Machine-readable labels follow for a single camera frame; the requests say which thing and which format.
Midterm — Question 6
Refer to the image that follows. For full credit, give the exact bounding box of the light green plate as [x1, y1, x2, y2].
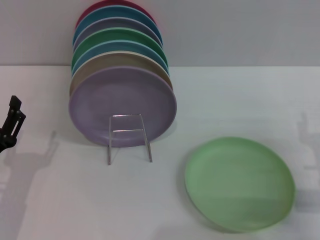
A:
[184, 136, 296, 236]

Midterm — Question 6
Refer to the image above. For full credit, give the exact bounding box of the lilac plate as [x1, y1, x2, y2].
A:
[68, 65, 178, 148]

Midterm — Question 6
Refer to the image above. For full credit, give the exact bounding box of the beige plate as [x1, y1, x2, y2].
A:
[69, 50, 173, 98]

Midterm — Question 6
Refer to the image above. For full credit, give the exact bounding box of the light blue plate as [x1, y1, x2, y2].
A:
[71, 39, 170, 77]

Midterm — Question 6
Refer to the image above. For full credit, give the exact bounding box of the dark green plate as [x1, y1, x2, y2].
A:
[71, 27, 168, 71]

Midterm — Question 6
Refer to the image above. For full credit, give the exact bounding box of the grey purple plate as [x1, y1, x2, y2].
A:
[73, 17, 163, 48]

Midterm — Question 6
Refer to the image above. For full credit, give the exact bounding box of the teal blue plate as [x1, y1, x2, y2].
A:
[73, 6, 164, 47]

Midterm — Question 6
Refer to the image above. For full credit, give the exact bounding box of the crimson red plate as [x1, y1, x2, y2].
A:
[75, 0, 157, 28]

